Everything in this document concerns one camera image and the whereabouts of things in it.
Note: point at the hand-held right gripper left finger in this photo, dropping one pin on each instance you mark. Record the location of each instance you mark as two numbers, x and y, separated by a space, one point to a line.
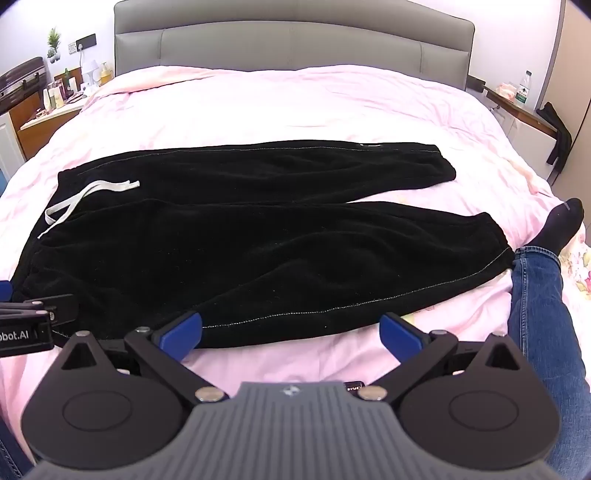
181 336

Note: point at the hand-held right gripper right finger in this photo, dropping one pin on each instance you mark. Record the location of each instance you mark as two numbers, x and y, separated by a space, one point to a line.
398 339

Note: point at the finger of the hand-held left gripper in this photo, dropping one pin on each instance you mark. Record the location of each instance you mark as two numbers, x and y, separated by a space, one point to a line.
62 314
5 290

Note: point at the black pants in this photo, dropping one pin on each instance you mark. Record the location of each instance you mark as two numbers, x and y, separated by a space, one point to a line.
231 258

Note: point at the person's leg in blue jeans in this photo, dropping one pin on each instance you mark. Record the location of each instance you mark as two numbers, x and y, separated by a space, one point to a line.
540 323
11 447

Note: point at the white cabinet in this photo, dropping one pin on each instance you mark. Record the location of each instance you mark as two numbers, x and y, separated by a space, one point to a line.
7 147

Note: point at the wooden nightstand with white top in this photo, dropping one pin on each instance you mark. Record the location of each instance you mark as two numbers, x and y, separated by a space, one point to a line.
39 134

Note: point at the white cosmetic bottle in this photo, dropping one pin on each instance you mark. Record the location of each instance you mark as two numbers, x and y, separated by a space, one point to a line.
50 99

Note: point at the person's foot in black sock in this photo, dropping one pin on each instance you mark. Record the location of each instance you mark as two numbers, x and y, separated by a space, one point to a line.
561 226

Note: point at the dark suitcase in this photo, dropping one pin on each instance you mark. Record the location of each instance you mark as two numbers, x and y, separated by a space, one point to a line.
21 81

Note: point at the small white table lamp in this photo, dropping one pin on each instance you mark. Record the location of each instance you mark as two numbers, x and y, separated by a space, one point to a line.
92 71

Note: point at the yellow bottle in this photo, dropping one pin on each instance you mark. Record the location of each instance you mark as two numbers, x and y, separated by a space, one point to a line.
105 74

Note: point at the small potted plant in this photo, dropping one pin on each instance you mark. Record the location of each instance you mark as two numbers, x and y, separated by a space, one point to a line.
54 44

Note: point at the pink floral duvet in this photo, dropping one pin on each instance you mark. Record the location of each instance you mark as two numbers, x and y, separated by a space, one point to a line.
295 106

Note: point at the white nightstand with dark top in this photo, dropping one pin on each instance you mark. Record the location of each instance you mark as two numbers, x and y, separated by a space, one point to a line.
521 115

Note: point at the black hanging garment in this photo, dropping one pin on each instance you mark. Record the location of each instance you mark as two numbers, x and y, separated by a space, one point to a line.
558 134

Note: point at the pink tissue pack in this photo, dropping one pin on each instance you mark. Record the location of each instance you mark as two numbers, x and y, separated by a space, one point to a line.
506 91

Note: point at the clear plastic water bottle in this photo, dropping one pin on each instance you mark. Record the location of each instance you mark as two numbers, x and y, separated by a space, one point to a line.
523 90

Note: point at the grey padded headboard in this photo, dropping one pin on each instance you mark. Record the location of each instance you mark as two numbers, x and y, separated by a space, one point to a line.
295 41

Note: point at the beige wardrobe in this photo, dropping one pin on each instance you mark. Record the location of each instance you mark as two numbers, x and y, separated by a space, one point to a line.
575 69

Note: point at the black wall socket panel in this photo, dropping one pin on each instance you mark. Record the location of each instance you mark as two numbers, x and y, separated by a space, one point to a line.
82 44

